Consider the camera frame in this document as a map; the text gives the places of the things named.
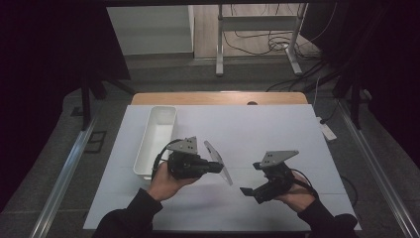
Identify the black floor cable loop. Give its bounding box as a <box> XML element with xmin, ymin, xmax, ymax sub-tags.
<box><xmin>340</xmin><ymin>175</ymin><xmax>360</xmax><ymax>208</ymax></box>

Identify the dark metal stand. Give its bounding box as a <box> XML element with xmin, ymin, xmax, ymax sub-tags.
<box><xmin>79</xmin><ymin>74</ymin><xmax>137</xmax><ymax>132</ymax></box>
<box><xmin>331</xmin><ymin>70</ymin><xmax>365</xmax><ymax>131</ymax></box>

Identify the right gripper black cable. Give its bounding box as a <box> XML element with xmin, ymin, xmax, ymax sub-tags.
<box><xmin>290</xmin><ymin>168</ymin><xmax>321</xmax><ymax>200</ymax></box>

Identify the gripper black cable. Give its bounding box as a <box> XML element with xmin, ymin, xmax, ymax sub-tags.
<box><xmin>290</xmin><ymin>168</ymin><xmax>321</xmax><ymax>200</ymax></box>
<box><xmin>151</xmin><ymin>138</ymin><xmax>183</xmax><ymax>181</ymax></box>

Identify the tangle of black floor cables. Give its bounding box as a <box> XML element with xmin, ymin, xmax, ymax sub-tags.
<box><xmin>222</xmin><ymin>3</ymin><xmax>335</xmax><ymax>93</ymax></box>

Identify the white power strip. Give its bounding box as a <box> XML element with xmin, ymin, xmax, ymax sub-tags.
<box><xmin>316</xmin><ymin>116</ymin><xmax>338</xmax><ymax>142</ymax></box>

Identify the aluminium rail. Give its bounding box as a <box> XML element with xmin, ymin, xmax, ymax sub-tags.
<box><xmin>29</xmin><ymin>110</ymin><xmax>102</xmax><ymax>238</ymax></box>
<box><xmin>336</xmin><ymin>98</ymin><xmax>420</xmax><ymax>238</ymax></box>

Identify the white cabinet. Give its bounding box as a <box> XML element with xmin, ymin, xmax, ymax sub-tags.
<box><xmin>106</xmin><ymin>4</ymin><xmax>196</xmax><ymax>57</ymax></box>

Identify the wooden table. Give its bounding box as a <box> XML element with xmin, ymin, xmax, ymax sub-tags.
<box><xmin>131</xmin><ymin>91</ymin><xmax>309</xmax><ymax>107</ymax></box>

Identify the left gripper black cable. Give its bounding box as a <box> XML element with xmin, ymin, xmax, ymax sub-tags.
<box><xmin>151</xmin><ymin>138</ymin><xmax>183</xmax><ymax>181</ymax></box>

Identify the black curtain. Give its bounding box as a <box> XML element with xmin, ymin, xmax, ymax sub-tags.
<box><xmin>0</xmin><ymin>0</ymin><xmax>132</xmax><ymax>212</ymax></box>
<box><xmin>299</xmin><ymin>0</ymin><xmax>420</xmax><ymax>171</ymax></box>

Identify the black rectangular floor frame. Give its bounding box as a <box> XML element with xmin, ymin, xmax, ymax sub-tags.
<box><xmin>83</xmin><ymin>130</ymin><xmax>108</xmax><ymax>155</ymax></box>

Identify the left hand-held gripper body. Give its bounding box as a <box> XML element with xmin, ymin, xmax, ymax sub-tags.
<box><xmin>165</xmin><ymin>136</ymin><xmax>211</xmax><ymax>181</ymax></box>

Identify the person's left hand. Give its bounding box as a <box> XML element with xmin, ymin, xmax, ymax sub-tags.
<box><xmin>147</xmin><ymin>161</ymin><xmax>201</xmax><ymax>203</ymax></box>

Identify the person's right hand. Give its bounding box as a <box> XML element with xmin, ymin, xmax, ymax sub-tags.
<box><xmin>273</xmin><ymin>171</ymin><xmax>317</xmax><ymax>213</ymax></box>

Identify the white plastic bin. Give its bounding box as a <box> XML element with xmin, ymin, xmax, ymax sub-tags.
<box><xmin>133</xmin><ymin>105</ymin><xmax>178</xmax><ymax>181</ymax></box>

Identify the white table mat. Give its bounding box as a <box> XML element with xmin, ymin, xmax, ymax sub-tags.
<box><xmin>82</xmin><ymin>104</ymin><xmax>363</xmax><ymax>232</ymax></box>

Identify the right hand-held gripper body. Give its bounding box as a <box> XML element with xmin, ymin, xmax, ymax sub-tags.
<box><xmin>259</xmin><ymin>150</ymin><xmax>300</xmax><ymax>199</ymax></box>

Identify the white metal desk frame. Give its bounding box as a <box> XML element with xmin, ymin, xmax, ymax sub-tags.
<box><xmin>215</xmin><ymin>3</ymin><xmax>309</xmax><ymax>77</ymax></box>

